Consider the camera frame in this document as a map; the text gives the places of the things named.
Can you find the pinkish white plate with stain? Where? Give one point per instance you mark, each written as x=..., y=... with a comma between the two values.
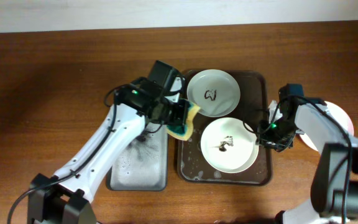
x=340, y=116

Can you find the large brown serving tray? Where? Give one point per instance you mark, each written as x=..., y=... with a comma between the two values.
x=192, y=166

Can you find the green and yellow sponge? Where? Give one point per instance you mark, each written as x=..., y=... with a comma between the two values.
x=186, y=123

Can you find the grey-white plate with stain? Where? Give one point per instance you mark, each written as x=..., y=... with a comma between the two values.
x=216, y=92

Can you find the small dark soapy tray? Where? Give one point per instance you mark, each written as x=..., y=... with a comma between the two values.
x=143, y=164

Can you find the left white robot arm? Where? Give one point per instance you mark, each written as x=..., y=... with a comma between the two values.
x=66, y=197

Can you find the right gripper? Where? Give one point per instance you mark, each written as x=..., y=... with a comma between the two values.
x=268, y=142

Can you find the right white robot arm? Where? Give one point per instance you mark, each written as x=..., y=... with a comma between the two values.
x=334, y=191

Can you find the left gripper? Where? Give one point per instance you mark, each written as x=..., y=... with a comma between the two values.
x=181, y=106

